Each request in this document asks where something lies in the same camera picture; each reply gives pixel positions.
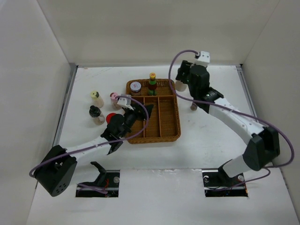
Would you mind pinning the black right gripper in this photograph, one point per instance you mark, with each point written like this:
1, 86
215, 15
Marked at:
185, 64

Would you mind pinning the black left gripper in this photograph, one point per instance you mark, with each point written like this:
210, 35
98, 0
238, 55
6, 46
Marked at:
138, 112

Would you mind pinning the black-cap pepper grinder jar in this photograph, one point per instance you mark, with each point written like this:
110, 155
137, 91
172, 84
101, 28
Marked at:
180, 86

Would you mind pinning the white-lid brown sauce jar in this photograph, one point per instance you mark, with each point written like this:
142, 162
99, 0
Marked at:
135, 88

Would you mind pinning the green-label red sauce bottle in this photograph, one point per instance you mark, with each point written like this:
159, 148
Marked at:
152, 85

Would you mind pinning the pink-lid spice shaker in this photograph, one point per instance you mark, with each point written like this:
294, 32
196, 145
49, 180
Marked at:
114, 101

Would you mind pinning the red-lid dark sauce jar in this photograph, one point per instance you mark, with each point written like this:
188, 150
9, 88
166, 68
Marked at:
113, 116

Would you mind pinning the yellow-lid spice shaker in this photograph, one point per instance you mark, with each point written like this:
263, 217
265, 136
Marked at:
96, 99

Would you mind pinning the black-top spice grinder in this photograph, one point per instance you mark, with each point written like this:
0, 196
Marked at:
97, 115

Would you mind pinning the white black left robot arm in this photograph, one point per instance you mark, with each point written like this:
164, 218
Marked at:
56, 170

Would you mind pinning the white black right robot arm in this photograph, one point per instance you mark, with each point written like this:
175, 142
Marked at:
262, 141

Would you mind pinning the brown wicker divided basket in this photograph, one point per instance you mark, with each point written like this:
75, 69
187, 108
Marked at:
164, 122

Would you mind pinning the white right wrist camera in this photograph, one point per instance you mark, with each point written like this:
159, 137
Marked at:
202, 58

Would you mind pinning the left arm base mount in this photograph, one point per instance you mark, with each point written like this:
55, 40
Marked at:
106, 184

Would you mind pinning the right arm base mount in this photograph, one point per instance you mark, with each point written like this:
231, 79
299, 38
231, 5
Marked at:
231, 187

